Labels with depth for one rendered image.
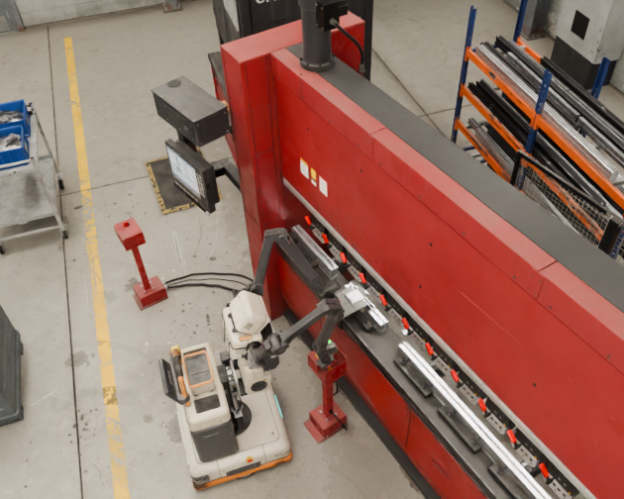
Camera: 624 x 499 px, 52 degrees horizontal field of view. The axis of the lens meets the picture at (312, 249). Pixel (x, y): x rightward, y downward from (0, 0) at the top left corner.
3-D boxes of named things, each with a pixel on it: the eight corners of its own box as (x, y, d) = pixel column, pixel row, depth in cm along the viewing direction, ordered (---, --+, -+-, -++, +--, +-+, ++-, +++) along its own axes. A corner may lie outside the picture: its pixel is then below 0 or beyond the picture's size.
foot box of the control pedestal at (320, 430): (302, 423, 449) (301, 414, 441) (331, 405, 459) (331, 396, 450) (318, 445, 438) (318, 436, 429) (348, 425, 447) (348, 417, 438)
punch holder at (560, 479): (541, 477, 296) (549, 461, 284) (554, 468, 299) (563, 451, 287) (566, 504, 287) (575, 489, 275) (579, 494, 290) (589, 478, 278)
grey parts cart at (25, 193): (-1, 196, 636) (-42, 116, 568) (66, 182, 649) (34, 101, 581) (-3, 257, 575) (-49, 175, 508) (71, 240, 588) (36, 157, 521)
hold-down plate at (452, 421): (437, 412, 355) (437, 409, 352) (444, 407, 357) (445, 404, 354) (473, 454, 336) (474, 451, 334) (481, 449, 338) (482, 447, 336)
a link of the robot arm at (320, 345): (329, 298, 344) (337, 314, 338) (338, 297, 347) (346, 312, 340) (309, 345, 374) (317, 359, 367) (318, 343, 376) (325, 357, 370)
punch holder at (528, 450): (510, 445, 308) (516, 427, 296) (523, 436, 311) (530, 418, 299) (533, 469, 299) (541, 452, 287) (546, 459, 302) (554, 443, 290)
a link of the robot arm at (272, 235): (264, 223, 361) (264, 231, 352) (287, 228, 363) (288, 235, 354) (249, 289, 380) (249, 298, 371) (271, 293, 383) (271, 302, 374)
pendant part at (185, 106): (173, 191, 462) (149, 88, 401) (202, 176, 472) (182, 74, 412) (213, 227, 434) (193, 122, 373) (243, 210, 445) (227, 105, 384)
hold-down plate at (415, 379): (393, 362, 379) (393, 359, 377) (400, 357, 381) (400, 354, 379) (425, 399, 361) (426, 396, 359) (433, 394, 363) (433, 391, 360)
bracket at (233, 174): (198, 175, 467) (197, 167, 462) (228, 163, 476) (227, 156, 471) (223, 205, 443) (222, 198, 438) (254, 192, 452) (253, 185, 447)
